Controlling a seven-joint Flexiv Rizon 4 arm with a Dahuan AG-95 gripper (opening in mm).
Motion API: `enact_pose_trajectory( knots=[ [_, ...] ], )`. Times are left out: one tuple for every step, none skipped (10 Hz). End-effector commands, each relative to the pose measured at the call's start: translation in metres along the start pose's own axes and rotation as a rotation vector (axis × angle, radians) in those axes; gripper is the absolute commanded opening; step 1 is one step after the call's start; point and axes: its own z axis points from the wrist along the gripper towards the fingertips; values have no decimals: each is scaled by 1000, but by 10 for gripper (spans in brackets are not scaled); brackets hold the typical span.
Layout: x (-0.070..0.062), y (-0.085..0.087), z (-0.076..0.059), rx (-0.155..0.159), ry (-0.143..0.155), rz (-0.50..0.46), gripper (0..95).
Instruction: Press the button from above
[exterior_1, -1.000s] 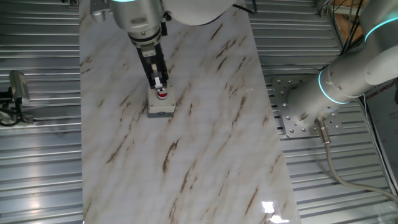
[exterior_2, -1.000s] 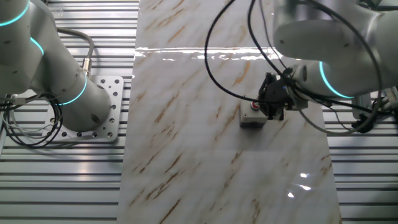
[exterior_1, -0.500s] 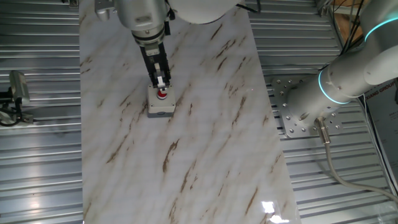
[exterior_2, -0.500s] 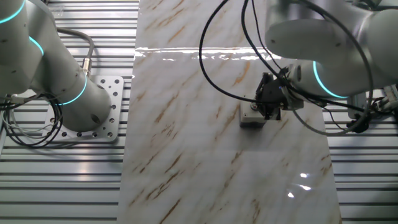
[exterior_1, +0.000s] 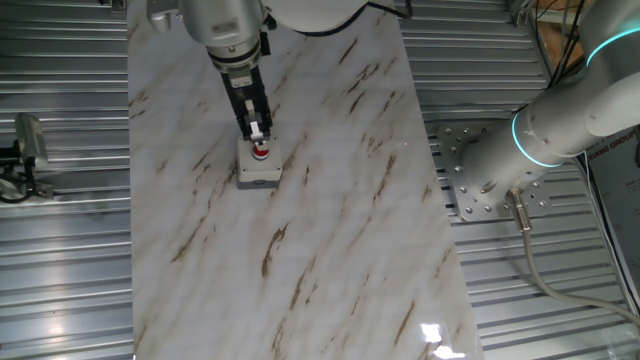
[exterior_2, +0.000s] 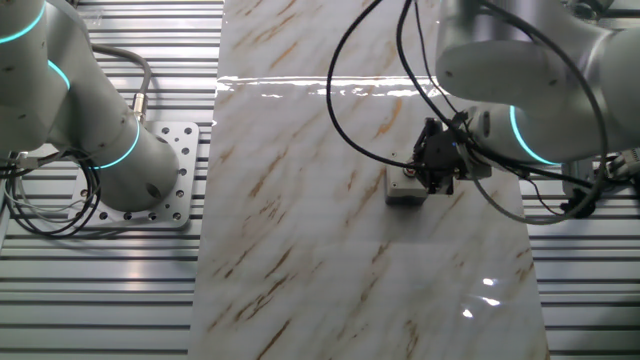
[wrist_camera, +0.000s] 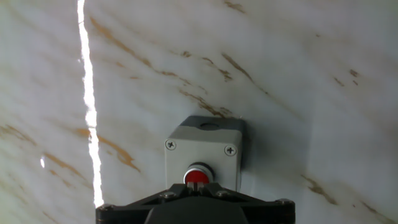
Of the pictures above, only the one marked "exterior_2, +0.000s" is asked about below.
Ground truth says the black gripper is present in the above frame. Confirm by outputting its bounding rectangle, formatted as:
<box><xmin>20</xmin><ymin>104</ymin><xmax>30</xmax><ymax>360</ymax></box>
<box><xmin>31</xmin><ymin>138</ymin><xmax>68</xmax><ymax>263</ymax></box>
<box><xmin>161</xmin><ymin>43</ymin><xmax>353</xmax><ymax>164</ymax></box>
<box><xmin>412</xmin><ymin>118</ymin><xmax>461</xmax><ymax>195</ymax></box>

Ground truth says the grey box with red button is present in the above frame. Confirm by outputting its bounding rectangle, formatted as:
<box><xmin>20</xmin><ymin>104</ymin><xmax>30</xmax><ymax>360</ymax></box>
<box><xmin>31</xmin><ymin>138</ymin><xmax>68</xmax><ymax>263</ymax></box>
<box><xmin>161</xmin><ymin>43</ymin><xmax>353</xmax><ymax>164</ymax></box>
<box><xmin>384</xmin><ymin>152</ymin><xmax>431</xmax><ymax>206</ymax></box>

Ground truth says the marble pattern sheet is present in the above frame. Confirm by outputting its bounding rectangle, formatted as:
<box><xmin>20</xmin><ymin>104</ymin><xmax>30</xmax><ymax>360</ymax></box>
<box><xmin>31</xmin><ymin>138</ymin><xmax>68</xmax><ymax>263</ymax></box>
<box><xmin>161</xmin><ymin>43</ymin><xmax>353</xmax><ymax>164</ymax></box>
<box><xmin>216</xmin><ymin>0</ymin><xmax>441</xmax><ymax>84</ymax></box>
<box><xmin>187</xmin><ymin>74</ymin><xmax>551</xmax><ymax>360</ymax></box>

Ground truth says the clear plastic bottle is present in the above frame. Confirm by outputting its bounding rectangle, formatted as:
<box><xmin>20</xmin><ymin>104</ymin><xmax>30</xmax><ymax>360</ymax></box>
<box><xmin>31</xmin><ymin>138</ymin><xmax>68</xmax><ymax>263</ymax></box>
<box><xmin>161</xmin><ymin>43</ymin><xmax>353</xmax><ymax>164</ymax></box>
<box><xmin>569</xmin><ymin>0</ymin><xmax>615</xmax><ymax>21</ymax></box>

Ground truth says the black camera cable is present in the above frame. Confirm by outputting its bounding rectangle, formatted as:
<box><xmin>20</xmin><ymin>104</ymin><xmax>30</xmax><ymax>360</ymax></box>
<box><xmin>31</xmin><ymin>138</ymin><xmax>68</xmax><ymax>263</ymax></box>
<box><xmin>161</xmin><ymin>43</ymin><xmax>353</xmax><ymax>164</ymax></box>
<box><xmin>396</xmin><ymin>0</ymin><xmax>609</xmax><ymax>219</ymax></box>

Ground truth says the long black gripper cable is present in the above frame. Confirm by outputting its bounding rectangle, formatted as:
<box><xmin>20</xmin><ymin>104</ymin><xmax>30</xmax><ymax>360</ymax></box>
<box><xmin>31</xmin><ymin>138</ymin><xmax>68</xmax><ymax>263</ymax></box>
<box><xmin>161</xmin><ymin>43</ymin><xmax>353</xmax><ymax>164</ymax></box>
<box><xmin>325</xmin><ymin>0</ymin><xmax>426</xmax><ymax>171</ymax></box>

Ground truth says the wrist camera on silver bracket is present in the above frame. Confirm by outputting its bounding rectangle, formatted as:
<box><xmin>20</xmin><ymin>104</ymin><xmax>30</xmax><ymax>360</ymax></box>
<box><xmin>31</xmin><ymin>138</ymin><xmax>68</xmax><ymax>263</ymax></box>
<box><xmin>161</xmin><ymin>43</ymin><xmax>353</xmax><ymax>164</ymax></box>
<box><xmin>559</xmin><ymin>159</ymin><xmax>609</xmax><ymax>220</ymax></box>

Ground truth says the exterior camera on metal mount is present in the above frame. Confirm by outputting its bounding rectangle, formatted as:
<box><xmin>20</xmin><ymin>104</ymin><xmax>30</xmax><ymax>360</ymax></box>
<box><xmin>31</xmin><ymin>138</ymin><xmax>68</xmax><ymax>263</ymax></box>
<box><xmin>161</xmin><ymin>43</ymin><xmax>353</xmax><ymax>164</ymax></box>
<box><xmin>604</xmin><ymin>147</ymin><xmax>640</xmax><ymax>181</ymax></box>

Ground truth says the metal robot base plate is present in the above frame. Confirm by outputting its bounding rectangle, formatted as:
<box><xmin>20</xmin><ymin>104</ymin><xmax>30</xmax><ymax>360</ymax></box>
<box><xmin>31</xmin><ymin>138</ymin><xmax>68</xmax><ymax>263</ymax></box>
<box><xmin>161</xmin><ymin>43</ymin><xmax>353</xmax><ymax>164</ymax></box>
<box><xmin>67</xmin><ymin>121</ymin><xmax>200</xmax><ymax>231</ymax></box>

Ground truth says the grey cable with metal connector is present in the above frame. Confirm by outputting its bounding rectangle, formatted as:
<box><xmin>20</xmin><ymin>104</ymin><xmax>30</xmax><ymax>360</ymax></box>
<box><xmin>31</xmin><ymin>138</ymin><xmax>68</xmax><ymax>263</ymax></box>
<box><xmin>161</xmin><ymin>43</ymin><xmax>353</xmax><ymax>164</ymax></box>
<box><xmin>87</xmin><ymin>42</ymin><xmax>153</xmax><ymax>124</ymax></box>

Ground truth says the black base cable bundle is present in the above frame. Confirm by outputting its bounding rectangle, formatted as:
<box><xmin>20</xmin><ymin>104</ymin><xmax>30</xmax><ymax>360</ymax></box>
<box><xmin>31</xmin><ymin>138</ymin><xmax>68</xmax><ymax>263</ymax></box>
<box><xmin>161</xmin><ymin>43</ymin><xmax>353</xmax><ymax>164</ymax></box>
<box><xmin>0</xmin><ymin>149</ymin><xmax>104</xmax><ymax>237</ymax></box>

